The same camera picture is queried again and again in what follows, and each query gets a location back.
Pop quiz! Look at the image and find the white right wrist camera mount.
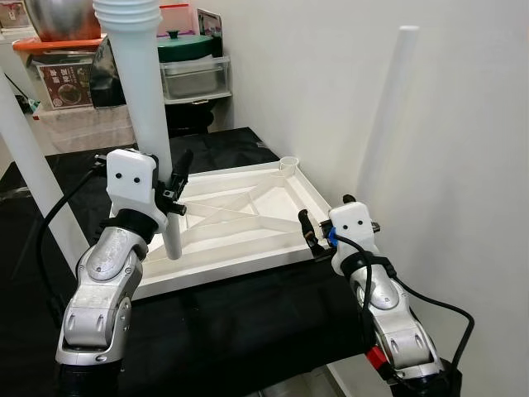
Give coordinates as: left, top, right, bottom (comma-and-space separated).
328, 203, 381, 265

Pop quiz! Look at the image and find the translucent storage box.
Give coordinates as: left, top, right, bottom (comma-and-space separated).
33, 103, 133, 154

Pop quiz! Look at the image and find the black plastic bag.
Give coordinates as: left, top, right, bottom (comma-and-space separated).
89, 37, 125, 108

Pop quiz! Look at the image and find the dark printed flat box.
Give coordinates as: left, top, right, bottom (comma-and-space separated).
197, 10, 224, 38

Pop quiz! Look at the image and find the large silver metal pot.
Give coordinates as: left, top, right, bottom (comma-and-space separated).
25, 0, 104, 42

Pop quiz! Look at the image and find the orange plastic tray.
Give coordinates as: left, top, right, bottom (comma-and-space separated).
12, 37, 108, 52

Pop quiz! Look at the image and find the brown printed carton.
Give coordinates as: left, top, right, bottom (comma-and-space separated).
37, 62, 96, 108

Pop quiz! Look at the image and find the white plastic table leg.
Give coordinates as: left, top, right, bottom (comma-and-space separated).
355, 25, 420, 203
93, 0, 184, 260
0, 74, 89, 274

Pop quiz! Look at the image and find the black plastic table cover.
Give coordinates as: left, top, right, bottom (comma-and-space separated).
0, 126, 373, 397

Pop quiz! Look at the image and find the green pot with lid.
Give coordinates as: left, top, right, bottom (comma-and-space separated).
157, 31, 224, 63

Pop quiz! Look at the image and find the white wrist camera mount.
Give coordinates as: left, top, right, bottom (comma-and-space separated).
106, 149, 160, 232
328, 203, 381, 265

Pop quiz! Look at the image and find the clear plastic container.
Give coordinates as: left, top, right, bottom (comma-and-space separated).
161, 58, 232, 102

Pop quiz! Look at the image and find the black wooden stool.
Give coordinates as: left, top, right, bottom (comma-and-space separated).
169, 108, 220, 133

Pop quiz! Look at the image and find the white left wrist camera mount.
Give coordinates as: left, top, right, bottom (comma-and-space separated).
106, 149, 160, 232

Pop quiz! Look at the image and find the white plastic children table top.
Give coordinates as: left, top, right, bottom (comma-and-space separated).
107, 157, 333, 300

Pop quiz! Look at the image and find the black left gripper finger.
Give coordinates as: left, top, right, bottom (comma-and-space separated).
172, 149, 196, 199

